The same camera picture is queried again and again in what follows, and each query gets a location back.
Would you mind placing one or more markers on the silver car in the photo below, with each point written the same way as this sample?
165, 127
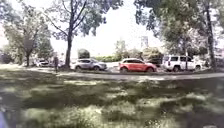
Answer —
87, 64

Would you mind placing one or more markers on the green hedge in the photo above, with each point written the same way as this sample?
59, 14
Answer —
106, 59

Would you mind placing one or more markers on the large tree with pale trunk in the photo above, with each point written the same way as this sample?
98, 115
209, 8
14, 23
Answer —
210, 50

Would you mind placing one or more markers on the tall sign board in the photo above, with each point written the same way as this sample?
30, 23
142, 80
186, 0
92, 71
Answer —
144, 41

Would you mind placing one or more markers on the person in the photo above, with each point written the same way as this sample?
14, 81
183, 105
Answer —
56, 62

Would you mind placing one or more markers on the leafy tree with thin trunk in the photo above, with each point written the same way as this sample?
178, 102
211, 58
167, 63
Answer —
27, 59

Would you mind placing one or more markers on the round dark bush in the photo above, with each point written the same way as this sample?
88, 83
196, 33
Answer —
83, 53

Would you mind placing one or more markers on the dark car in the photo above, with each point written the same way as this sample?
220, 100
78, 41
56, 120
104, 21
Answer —
156, 61

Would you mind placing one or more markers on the grey paved path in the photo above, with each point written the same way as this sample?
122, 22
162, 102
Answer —
140, 77

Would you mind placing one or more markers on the red car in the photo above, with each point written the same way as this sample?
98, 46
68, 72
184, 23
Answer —
135, 65

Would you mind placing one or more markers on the tall tree with dark trunk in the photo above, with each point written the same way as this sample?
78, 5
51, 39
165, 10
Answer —
68, 50

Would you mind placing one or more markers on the small white car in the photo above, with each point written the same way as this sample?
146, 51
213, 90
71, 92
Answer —
42, 63

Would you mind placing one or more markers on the shaded grass lawn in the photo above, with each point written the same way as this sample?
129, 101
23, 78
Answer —
100, 100

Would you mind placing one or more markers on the white suv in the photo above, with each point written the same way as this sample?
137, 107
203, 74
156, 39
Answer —
180, 63

